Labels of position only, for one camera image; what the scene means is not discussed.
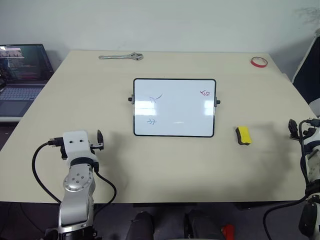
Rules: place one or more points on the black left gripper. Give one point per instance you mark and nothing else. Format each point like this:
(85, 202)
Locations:
(96, 147)

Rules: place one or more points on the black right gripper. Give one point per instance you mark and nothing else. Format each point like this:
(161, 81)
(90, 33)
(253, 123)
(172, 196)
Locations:
(308, 131)

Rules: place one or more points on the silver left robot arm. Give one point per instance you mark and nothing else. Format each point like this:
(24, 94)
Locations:
(77, 200)

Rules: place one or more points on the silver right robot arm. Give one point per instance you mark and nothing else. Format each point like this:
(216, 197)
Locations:
(313, 172)

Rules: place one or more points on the yellow and black eraser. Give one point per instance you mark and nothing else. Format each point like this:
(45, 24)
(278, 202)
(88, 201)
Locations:
(243, 135)

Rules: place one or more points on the red tape roll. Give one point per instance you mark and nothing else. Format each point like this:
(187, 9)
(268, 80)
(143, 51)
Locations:
(259, 65)

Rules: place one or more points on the small black-framed whiteboard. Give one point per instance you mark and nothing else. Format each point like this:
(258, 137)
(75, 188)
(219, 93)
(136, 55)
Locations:
(175, 107)

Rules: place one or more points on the silver adjustable wrench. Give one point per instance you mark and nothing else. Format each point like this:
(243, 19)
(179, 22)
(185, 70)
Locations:
(135, 56)

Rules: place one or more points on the dark rounded shape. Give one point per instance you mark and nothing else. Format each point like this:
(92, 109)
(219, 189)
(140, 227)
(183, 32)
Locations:
(141, 225)

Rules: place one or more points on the open dark laptop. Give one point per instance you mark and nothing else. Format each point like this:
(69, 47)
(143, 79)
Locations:
(22, 62)

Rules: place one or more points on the small red object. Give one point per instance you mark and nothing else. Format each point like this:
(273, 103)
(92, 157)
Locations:
(228, 231)

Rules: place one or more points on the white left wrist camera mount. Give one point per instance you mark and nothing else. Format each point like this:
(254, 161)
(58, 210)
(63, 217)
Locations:
(75, 147)

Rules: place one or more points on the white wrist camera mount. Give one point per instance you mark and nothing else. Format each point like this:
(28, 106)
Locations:
(315, 143)
(75, 147)

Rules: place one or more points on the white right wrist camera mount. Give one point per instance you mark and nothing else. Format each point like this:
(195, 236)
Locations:
(315, 143)

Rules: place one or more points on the black table frame bar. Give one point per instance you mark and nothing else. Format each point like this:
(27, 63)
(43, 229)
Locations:
(165, 205)

